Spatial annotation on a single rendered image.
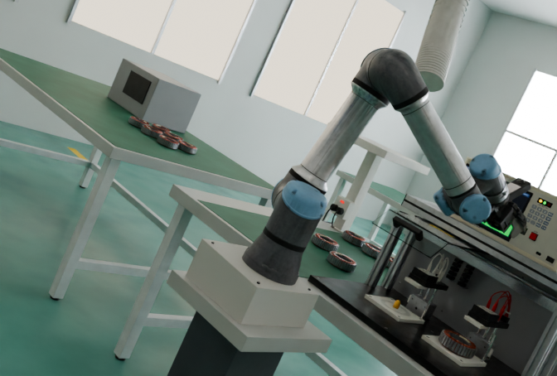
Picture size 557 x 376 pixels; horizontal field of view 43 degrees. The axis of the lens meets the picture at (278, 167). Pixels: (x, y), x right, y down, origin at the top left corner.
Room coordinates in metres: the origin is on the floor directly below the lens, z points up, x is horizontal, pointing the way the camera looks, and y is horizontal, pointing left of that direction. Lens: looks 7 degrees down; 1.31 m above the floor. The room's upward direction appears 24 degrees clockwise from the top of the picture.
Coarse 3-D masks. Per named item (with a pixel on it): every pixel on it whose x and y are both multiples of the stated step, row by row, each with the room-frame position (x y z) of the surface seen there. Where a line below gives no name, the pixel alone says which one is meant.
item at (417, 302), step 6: (414, 294) 2.32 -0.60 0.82; (414, 300) 2.31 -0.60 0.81; (420, 300) 2.29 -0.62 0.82; (426, 300) 2.31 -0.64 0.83; (408, 306) 2.32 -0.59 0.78; (414, 306) 2.30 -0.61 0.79; (420, 306) 2.29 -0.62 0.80; (432, 306) 2.29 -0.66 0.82; (414, 312) 2.29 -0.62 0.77; (420, 312) 2.28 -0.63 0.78; (426, 312) 2.27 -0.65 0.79; (432, 312) 2.30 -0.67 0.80; (426, 318) 2.29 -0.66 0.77
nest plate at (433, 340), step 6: (426, 336) 2.04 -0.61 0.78; (432, 336) 2.06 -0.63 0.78; (438, 336) 2.10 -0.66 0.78; (432, 342) 2.01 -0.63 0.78; (438, 342) 2.03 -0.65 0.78; (438, 348) 1.99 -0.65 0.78; (444, 348) 2.00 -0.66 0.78; (444, 354) 1.98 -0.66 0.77; (450, 354) 1.97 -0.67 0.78; (456, 354) 1.99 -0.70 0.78; (456, 360) 1.95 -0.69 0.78; (462, 360) 1.95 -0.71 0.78; (468, 360) 1.99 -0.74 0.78; (474, 360) 2.01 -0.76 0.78; (480, 360) 2.04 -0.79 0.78; (462, 366) 1.94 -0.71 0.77; (468, 366) 1.97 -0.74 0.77; (474, 366) 1.99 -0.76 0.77; (480, 366) 2.02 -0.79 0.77
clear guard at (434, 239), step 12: (384, 216) 2.19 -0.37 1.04; (408, 216) 2.24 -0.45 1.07; (384, 228) 2.15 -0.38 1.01; (396, 228) 2.14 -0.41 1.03; (420, 228) 2.12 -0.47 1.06; (432, 228) 2.22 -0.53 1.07; (408, 240) 2.08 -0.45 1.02; (432, 240) 2.07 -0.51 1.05; (444, 240) 2.06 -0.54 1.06; (456, 240) 2.18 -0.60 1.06; (420, 252) 2.04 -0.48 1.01; (432, 252) 2.03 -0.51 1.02; (480, 252) 2.20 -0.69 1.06
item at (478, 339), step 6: (468, 336) 2.15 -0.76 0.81; (474, 336) 2.14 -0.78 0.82; (480, 336) 2.15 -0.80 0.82; (474, 342) 2.13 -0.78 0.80; (480, 342) 2.12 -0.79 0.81; (486, 342) 2.11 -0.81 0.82; (480, 348) 2.12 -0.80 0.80; (486, 348) 2.10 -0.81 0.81; (492, 348) 2.12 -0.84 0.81; (474, 354) 2.12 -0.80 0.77; (480, 354) 2.11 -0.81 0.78
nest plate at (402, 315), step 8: (368, 296) 2.20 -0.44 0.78; (376, 296) 2.24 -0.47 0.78; (384, 296) 2.28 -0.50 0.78; (376, 304) 2.17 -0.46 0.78; (384, 304) 2.19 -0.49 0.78; (392, 304) 2.23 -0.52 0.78; (400, 304) 2.28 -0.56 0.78; (392, 312) 2.13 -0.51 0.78; (400, 312) 2.18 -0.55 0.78; (408, 312) 2.22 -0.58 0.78; (400, 320) 2.11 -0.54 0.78; (408, 320) 2.14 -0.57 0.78; (416, 320) 2.17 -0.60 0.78
